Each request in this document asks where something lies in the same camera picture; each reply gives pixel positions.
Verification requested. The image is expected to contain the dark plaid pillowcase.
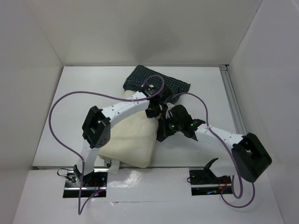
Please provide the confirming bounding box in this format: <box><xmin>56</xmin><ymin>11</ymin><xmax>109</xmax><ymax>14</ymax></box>
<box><xmin>123</xmin><ymin>65</ymin><xmax>191</xmax><ymax>142</ymax></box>

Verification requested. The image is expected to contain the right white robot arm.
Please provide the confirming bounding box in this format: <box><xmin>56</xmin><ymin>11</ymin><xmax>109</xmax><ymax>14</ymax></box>
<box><xmin>157</xmin><ymin>105</ymin><xmax>272</xmax><ymax>183</ymax></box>

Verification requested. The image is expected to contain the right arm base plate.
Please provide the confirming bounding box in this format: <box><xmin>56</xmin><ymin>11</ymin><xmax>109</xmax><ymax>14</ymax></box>
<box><xmin>187</xmin><ymin>168</ymin><xmax>232</xmax><ymax>196</ymax></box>

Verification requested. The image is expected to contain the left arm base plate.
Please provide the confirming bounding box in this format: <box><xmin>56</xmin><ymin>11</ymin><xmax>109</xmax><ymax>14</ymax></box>
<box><xmin>57</xmin><ymin>168</ymin><xmax>108</xmax><ymax>198</ymax></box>

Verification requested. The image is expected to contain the aluminium rail right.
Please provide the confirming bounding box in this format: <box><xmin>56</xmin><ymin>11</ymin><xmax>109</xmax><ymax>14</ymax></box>
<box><xmin>219</xmin><ymin>65</ymin><xmax>247</xmax><ymax>134</ymax></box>

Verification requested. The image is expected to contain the white pillow care label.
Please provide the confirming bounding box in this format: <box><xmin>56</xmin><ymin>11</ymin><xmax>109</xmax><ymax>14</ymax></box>
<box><xmin>104</xmin><ymin>158</ymin><xmax>120</xmax><ymax>175</ymax></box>

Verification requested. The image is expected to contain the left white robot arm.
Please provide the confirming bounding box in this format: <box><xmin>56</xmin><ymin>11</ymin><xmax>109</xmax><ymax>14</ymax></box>
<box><xmin>73</xmin><ymin>85</ymin><xmax>172</xmax><ymax>186</ymax></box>

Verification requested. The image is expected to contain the cream pillow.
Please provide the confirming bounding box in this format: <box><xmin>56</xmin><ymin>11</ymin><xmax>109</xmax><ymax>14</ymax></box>
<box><xmin>97</xmin><ymin>90</ymin><xmax>162</xmax><ymax>169</ymax></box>

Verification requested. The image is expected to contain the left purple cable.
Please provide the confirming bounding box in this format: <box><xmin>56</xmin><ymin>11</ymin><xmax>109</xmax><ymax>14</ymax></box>
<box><xmin>48</xmin><ymin>74</ymin><xmax>165</xmax><ymax>215</ymax></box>

